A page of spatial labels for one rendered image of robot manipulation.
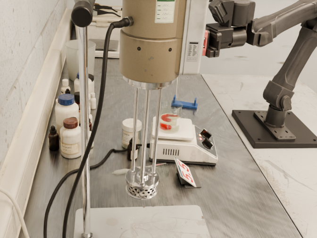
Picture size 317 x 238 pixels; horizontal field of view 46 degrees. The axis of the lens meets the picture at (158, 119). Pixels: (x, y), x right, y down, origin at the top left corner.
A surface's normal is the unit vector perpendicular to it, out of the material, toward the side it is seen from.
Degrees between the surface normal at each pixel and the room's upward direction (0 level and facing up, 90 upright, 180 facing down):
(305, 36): 66
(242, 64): 90
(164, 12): 90
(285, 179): 0
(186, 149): 90
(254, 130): 1
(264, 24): 20
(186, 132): 0
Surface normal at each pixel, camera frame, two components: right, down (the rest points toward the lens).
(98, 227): 0.07, -0.88
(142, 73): -0.18, 0.44
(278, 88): -0.79, -0.22
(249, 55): 0.13, 0.47
